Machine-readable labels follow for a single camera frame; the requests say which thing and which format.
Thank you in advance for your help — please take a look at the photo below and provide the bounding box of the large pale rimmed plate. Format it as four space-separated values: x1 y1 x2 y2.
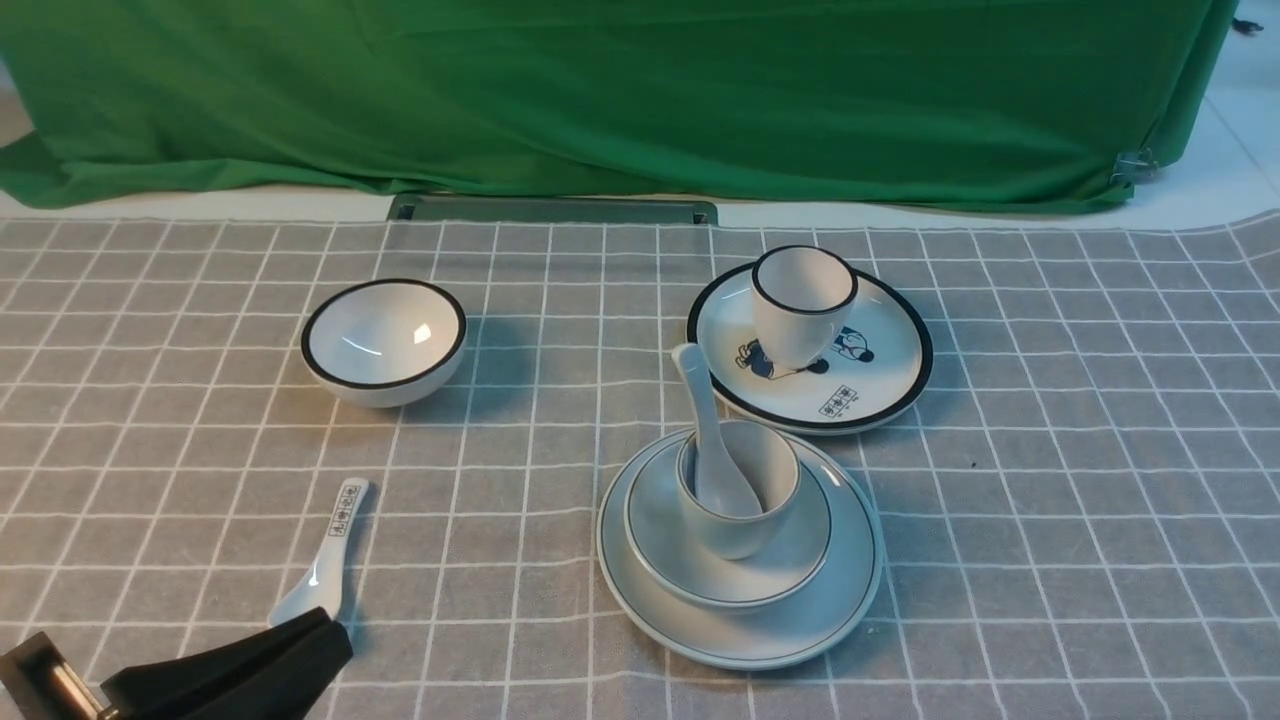
595 430 884 671

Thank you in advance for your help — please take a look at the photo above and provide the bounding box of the black rimmed white cup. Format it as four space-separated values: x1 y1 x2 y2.
750 245 859 372

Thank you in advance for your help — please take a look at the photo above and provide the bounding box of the metal binder clip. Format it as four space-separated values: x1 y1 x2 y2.
1108 147 1161 186

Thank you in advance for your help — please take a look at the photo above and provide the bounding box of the grey checked tablecloth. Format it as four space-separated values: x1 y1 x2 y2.
1 213 1279 719

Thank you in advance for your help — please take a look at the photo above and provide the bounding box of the black rimmed cartoon plate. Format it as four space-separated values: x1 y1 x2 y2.
685 264 934 436

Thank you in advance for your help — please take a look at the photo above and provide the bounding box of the white spoon with print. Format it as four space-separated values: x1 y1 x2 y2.
268 477 371 626

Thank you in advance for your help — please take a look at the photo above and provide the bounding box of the pale grey rimmed cup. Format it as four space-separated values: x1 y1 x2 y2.
676 420 803 560

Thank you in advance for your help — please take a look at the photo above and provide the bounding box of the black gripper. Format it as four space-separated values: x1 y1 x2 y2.
1 609 355 719

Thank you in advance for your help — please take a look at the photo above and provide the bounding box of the plain white ceramic spoon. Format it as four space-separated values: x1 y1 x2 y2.
671 343 762 519

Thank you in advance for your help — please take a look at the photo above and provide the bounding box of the black rimmed white bowl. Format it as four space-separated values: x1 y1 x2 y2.
300 278 468 409

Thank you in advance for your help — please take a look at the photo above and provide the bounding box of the green backdrop cloth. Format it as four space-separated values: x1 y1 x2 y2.
3 1 1236 214

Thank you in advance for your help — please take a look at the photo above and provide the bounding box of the pale shallow bowl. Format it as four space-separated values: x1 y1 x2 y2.
622 437 832 611

